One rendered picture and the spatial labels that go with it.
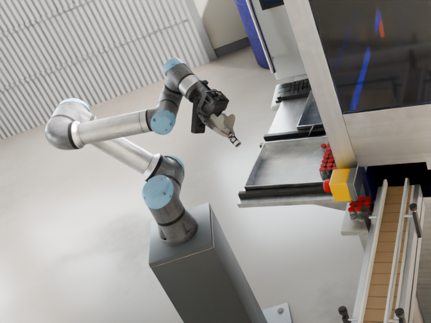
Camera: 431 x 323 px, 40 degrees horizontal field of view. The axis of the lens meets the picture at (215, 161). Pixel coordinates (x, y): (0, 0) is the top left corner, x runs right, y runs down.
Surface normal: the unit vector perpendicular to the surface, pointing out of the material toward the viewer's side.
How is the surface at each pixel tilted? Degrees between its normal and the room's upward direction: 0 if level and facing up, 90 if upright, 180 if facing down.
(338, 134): 90
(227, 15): 90
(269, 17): 90
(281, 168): 0
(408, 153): 90
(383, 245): 0
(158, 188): 8
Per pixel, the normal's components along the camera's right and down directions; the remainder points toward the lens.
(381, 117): -0.32, 0.63
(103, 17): 0.05, 0.55
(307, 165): -0.36, -0.77
